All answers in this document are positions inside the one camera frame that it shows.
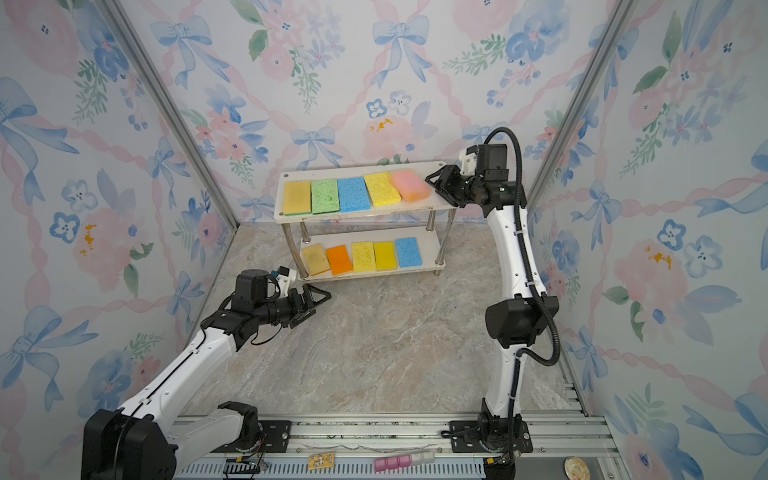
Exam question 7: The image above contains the white two-tier shelf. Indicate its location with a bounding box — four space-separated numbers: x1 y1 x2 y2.
274 161 457 281

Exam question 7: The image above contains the corner metal post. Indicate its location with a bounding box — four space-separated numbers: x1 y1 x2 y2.
527 0 636 215
95 0 240 230

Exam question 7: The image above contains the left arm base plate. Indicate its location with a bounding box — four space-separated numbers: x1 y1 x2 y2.
214 420 293 454

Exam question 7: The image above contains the right corner metal post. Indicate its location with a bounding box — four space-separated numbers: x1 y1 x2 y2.
527 0 636 215

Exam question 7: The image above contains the bright yellow sponge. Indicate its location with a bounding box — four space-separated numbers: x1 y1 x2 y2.
374 241 398 272

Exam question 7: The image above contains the pale yellow orange-backed sponge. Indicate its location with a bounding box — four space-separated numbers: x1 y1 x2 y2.
301 244 331 276

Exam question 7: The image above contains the pink block strip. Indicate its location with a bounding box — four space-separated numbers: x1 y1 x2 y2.
373 451 435 473

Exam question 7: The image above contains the black corrugated cable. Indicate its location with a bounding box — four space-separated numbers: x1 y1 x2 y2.
482 126 562 480

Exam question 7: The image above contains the yellow cellulose sponge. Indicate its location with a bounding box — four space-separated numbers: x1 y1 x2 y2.
352 242 376 273

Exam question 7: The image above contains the small circuit board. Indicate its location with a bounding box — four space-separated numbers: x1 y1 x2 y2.
308 452 335 471

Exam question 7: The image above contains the pink sponge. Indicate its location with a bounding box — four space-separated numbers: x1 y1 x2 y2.
390 170 432 203

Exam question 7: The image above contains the blue sponge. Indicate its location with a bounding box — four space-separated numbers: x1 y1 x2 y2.
337 177 371 213
395 237 423 268

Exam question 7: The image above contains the green sponge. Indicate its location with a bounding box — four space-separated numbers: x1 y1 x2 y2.
311 179 340 215

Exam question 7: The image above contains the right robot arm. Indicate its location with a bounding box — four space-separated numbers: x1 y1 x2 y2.
426 143 560 451

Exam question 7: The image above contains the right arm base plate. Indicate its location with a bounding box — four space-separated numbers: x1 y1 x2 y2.
441 420 534 455

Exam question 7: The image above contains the round patterned disc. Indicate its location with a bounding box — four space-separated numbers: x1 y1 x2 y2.
564 457 592 480

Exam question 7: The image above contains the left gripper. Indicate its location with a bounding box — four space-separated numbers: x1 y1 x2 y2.
256 283 330 328

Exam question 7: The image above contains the orange sponge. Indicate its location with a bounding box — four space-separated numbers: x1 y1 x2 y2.
325 245 353 276

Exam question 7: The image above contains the left corner metal post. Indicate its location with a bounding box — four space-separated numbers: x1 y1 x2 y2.
95 0 240 230

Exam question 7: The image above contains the yellow green-backed sponge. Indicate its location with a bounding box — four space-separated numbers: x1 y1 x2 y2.
282 181 312 216

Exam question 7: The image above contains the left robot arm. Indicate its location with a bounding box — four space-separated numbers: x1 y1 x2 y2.
81 267 332 479

